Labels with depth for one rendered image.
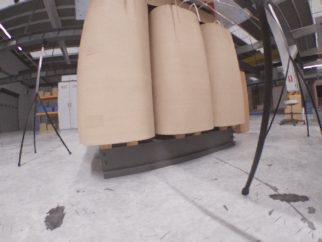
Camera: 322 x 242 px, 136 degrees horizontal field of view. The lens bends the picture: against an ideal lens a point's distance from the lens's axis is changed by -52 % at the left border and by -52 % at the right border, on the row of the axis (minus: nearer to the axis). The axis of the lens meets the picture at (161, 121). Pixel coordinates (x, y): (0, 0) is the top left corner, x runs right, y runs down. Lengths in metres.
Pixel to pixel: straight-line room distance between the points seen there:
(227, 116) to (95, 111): 0.85
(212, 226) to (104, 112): 0.56
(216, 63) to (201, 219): 0.99
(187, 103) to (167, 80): 0.17
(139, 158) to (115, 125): 0.27
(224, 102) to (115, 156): 0.81
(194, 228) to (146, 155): 0.52
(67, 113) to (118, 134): 5.08
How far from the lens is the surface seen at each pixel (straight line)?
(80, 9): 1.50
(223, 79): 1.06
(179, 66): 0.78
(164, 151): 0.83
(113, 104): 0.59
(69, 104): 5.64
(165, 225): 0.43
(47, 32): 8.78
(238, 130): 2.01
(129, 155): 0.76
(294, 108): 3.55
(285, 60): 11.42
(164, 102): 0.75
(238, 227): 0.43
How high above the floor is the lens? 0.31
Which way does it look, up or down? 2 degrees down
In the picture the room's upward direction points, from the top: 4 degrees counter-clockwise
